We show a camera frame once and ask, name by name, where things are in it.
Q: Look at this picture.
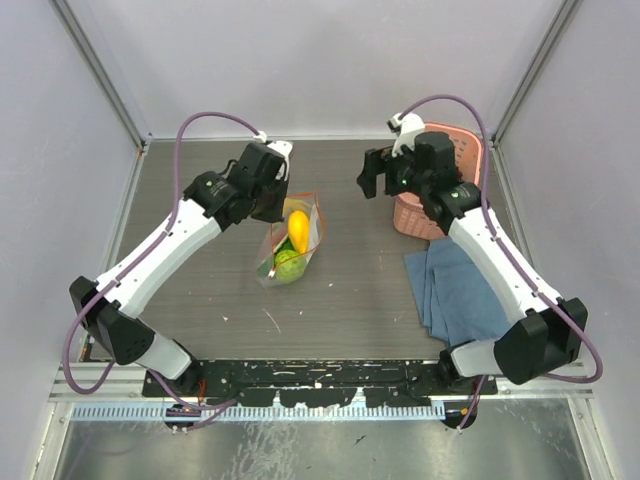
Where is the green custard apple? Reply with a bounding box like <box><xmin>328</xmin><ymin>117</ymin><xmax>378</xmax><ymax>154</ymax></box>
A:
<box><xmin>275</xmin><ymin>249</ymin><xmax>307</xmax><ymax>283</ymax></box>

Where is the aluminium front rail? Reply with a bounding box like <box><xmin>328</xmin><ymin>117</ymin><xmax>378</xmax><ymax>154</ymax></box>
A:
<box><xmin>48</xmin><ymin>361</ymin><xmax>593</xmax><ymax>403</ymax></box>

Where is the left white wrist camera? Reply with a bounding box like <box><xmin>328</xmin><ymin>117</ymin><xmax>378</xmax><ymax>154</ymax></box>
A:
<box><xmin>253</xmin><ymin>130</ymin><xmax>293</xmax><ymax>181</ymax></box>

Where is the aluminium frame post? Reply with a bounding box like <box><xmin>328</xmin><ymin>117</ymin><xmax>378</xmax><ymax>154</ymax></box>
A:
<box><xmin>48</xmin><ymin>1</ymin><xmax>150</xmax><ymax>150</ymax></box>
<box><xmin>491</xmin><ymin>0</ymin><xmax>583</xmax><ymax>148</ymax></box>

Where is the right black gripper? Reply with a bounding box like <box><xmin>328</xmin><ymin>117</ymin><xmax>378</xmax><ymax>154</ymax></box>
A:
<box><xmin>356</xmin><ymin>144</ymin><xmax>429</xmax><ymax>199</ymax></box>

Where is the left aluminium frame post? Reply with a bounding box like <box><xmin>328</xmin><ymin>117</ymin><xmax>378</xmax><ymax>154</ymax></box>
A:
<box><xmin>48</xmin><ymin>1</ymin><xmax>150</xmax><ymax>150</ymax></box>

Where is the pink plastic basket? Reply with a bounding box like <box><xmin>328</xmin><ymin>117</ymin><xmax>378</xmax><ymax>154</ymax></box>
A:
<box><xmin>391</xmin><ymin>121</ymin><xmax>485</xmax><ymax>241</ymax></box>

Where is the yellow lemon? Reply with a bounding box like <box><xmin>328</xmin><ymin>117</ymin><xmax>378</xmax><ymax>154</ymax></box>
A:
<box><xmin>287</xmin><ymin>210</ymin><xmax>310</xmax><ymax>254</ymax></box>

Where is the blue folded cloth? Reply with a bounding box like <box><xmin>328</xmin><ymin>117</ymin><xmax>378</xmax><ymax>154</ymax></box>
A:
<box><xmin>404</xmin><ymin>238</ymin><xmax>510</xmax><ymax>346</ymax></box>

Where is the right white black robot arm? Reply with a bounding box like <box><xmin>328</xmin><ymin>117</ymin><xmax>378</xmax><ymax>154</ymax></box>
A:
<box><xmin>357</xmin><ymin>131</ymin><xmax>588</xmax><ymax>394</ymax></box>

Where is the slotted cable duct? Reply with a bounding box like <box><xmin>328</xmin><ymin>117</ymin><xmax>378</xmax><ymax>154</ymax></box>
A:
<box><xmin>71</xmin><ymin>401</ymin><xmax>446</xmax><ymax>422</ymax></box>

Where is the clear red zip top bag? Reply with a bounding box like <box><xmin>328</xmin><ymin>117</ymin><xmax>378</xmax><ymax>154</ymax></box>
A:
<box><xmin>255</xmin><ymin>191</ymin><xmax>325</xmax><ymax>287</ymax></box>

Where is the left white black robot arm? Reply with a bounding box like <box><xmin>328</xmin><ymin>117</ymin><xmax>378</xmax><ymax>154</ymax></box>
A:
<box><xmin>70</xmin><ymin>141</ymin><xmax>293</xmax><ymax>396</ymax></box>

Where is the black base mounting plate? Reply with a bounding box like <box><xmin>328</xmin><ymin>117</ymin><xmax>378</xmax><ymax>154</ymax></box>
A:
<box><xmin>172</xmin><ymin>359</ymin><xmax>478</xmax><ymax>408</ymax></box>

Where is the right aluminium frame post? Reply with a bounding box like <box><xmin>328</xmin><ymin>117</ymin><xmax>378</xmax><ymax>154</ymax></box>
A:
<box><xmin>491</xmin><ymin>0</ymin><xmax>583</xmax><ymax>148</ymax></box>

